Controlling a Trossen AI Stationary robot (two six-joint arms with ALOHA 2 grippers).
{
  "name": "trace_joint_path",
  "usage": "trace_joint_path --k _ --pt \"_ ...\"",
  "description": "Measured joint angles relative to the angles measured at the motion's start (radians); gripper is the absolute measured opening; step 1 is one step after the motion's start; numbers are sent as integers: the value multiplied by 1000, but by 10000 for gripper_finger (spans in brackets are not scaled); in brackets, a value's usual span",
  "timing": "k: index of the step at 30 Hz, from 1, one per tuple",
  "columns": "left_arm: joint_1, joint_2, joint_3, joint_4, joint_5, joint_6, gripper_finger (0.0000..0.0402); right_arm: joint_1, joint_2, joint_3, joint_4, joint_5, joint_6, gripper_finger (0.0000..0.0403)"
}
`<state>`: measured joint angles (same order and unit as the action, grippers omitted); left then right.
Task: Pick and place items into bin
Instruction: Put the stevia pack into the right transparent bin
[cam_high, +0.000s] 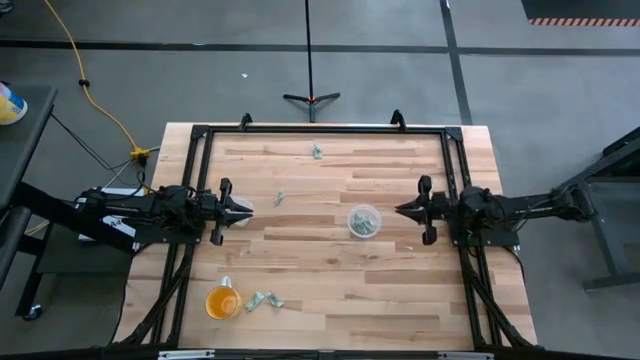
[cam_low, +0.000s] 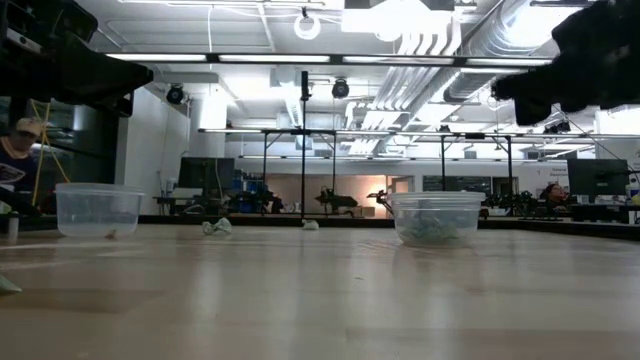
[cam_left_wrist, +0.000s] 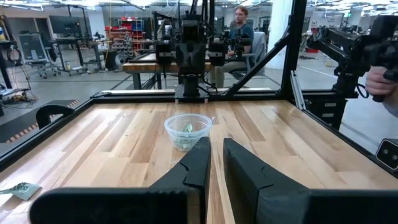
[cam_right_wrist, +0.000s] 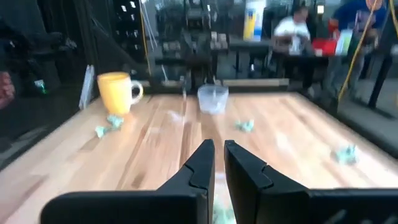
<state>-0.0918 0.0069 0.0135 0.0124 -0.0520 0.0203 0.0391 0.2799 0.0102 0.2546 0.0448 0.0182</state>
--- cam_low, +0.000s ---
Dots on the small sock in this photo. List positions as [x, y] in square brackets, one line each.
[310, 225]

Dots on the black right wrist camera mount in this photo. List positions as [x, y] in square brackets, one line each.
[595, 27]

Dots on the black overhead frame beam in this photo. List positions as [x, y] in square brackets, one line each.
[337, 59]

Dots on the black vertical pole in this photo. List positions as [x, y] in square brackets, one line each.
[303, 150]

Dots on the black metal rig frame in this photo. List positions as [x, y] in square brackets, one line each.
[265, 170]
[443, 165]

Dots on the clear plastic bin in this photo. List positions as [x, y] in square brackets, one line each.
[436, 220]
[97, 210]

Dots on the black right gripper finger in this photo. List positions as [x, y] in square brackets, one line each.
[525, 87]
[526, 112]

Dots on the person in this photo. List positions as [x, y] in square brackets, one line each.
[552, 194]
[15, 175]

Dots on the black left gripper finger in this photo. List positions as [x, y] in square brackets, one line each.
[120, 106]
[122, 77]

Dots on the black background robot arm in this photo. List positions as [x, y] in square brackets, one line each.
[381, 197]
[336, 200]

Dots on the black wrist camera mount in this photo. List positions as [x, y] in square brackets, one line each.
[55, 20]
[595, 27]

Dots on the blue storage crates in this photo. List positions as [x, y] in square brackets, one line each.
[248, 192]

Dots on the black computer monitor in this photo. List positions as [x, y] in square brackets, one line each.
[206, 173]
[597, 177]

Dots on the LED light strip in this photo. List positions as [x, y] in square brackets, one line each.
[274, 58]
[507, 62]
[397, 60]
[157, 57]

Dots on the black table border rail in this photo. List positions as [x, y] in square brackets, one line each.
[270, 220]

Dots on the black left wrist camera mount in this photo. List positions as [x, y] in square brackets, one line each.
[55, 20]

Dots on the black round ceiling lamp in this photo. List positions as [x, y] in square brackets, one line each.
[175, 94]
[340, 89]

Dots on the white post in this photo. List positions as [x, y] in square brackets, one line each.
[13, 227]

